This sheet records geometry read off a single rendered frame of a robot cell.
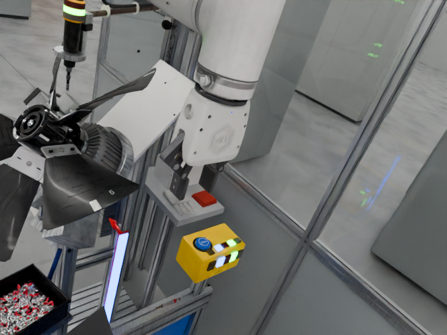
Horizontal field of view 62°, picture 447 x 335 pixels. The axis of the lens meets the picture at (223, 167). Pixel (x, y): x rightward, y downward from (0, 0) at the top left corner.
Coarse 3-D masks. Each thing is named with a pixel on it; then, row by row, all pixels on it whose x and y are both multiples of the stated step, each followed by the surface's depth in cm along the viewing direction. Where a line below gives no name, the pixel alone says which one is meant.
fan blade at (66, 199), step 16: (48, 160) 93; (64, 160) 94; (80, 160) 96; (48, 176) 88; (64, 176) 89; (80, 176) 90; (96, 176) 91; (112, 176) 92; (48, 192) 85; (64, 192) 85; (80, 192) 86; (96, 192) 86; (128, 192) 87; (48, 208) 82; (64, 208) 82; (80, 208) 83; (48, 224) 80; (64, 224) 80
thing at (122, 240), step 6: (126, 234) 78; (120, 240) 78; (126, 240) 79; (120, 246) 79; (120, 252) 80; (114, 258) 81; (120, 258) 82; (114, 264) 81; (120, 264) 83; (114, 270) 83; (114, 276) 84; (114, 282) 85; (108, 288) 85; (114, 288) 86; (108, 294) 86; (114, 294) 88; (108, 300) 88; (108, 306) 89; (108, 312) 90; (108, 318) 92
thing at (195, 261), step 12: (216, 228) 108; (228, 228) 109; (192, 240) 100; (216, 240) 103; (228, 240) 104; (180, 252) 102; (192, 252) 98; (204, 252) 98; (216, 252) 99; (228, 252) 101; (180, 264) 103; (192, 264) 98; (204, 264) 96; (216, 264) 100; (228, 264) 105; (192, 276) 99; (204, 276) 100
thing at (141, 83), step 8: (152, 72) 98; (136, 80) 96; (144, 80) 93; (120, 88) 95; (128, 88) 92; (136, 88) 90; (104, 96) 94; (112, 96) 106; (88, 104) 95; (96, 104) 104
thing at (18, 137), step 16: (32, 112) 100; (48, 112) 97; (16, 128) 99; (32, 128) 97; (48, 128) 97; (64, 128) 101; (80, 128) 107; (32, 144) 97; (48, 144) 99; (80, 144) 105
